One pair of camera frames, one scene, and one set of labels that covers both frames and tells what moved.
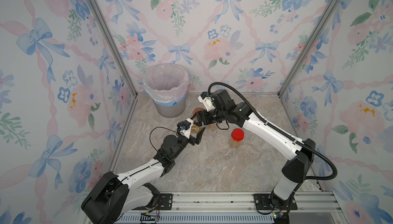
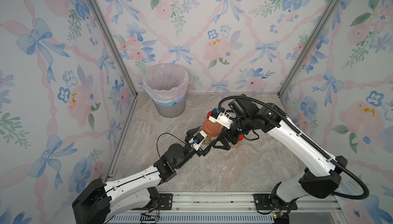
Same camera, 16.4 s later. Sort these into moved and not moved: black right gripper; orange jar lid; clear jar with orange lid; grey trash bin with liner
Moved: orange jar lid; clear jar with orange lid; black right gripper
Not moved: grey trash bin with liner
